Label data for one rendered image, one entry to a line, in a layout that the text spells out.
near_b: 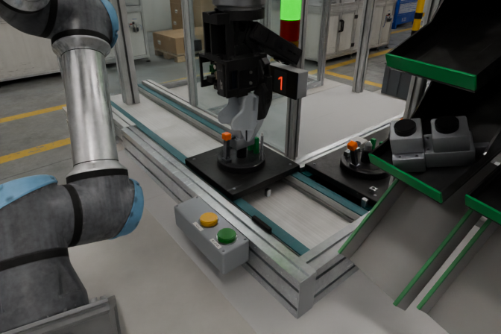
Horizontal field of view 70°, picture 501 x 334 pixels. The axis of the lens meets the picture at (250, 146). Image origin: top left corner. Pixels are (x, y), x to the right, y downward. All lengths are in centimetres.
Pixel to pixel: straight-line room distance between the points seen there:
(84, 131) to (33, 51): 519
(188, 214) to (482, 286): 58
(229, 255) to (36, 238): 35
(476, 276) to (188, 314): 52
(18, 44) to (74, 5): 505
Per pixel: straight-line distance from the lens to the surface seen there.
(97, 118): 77
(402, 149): 58
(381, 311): 83
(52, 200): 69
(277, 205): 95
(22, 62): 593
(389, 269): 69
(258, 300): 80
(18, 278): 66
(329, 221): 92
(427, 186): 55
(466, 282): 67
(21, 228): 67
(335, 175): 100
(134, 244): 96
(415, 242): 69
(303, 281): 71
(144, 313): 81
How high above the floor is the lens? 148
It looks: 27 degrees down
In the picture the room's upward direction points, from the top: straight up
